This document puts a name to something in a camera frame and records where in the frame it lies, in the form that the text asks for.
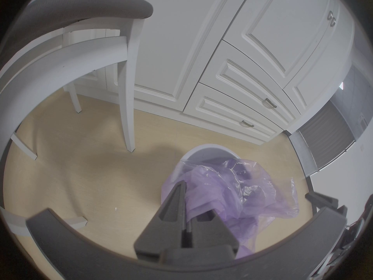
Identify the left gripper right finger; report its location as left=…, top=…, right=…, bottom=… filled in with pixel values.
left=186, top=208, right=239, bottom=259

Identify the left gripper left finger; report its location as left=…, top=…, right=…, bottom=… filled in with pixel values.
left=133, top=180, right=187, bottom=265

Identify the purple plastic bag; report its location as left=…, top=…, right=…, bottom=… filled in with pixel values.
left=161, top=158, right=301, bottom=259

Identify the white trash bin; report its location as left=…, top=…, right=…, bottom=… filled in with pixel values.
left=161, top=144, right=242, bottom=212

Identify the white wardrobe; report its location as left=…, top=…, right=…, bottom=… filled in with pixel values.
left=63, top=0, right=355, bottom=146

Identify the white chair with grey seat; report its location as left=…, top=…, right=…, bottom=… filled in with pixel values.
left=0, top=0, right=154, bottom=236

